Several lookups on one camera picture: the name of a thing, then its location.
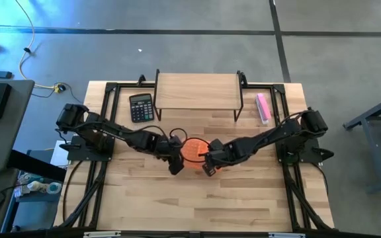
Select pink eraser block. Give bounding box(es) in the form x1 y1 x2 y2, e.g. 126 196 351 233
255 93 273 126

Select wooden riser shelf black legs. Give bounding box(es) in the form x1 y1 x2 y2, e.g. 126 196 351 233
153 68 248 122

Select grey metal cart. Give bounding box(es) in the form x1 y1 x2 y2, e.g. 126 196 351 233
343 91 381 193

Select black calculator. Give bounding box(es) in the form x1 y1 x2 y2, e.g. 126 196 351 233
128 93 155 124

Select yellow floor cable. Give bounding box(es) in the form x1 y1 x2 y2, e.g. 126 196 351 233
13 0 61 91

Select silver metal bracket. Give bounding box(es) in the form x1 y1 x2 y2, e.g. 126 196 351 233
83 231 122 238
269 232 306 238

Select black metal table frame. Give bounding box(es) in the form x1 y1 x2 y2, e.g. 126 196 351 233
53 81 335 232

